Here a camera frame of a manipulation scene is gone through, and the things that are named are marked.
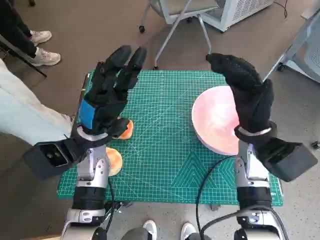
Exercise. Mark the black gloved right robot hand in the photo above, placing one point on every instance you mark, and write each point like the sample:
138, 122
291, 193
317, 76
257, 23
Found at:
250, 95

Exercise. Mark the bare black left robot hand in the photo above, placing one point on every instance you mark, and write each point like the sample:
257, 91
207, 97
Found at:
105, 100

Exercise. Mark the long toy bread loaf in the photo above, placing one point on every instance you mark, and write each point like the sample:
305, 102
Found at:
127, 132

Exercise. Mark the pink bowl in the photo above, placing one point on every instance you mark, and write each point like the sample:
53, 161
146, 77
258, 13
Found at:
215, 117

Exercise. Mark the round toy bread bun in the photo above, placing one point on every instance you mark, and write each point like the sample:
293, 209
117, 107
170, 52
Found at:
115, 161

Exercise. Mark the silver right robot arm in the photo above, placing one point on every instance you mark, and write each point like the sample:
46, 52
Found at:
252, 180

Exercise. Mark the black table edge strip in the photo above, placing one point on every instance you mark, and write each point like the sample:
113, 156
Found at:
85, 85

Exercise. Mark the green cutting mat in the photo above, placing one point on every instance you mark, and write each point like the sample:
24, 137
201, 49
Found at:
162, 112

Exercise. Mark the person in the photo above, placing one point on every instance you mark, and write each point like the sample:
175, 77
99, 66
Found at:
15, 27
25, 105

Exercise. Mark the white perforated cabinet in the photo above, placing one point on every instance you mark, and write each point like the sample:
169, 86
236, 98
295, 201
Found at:
240, 12

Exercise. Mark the black caster wheel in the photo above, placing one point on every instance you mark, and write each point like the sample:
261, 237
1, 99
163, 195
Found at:
316, 145

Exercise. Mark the white board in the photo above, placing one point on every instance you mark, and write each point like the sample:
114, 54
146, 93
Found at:
311, 13

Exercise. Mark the grey chair on casters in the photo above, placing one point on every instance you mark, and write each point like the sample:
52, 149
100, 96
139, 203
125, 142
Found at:
180, 15

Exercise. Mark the white shoe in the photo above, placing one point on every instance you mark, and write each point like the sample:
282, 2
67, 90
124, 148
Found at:
150, 228
188, 230

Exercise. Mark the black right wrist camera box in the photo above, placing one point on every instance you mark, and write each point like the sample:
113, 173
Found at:
287, 160

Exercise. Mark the black metal table rail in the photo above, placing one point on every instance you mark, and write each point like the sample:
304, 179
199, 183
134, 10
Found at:
125, 204

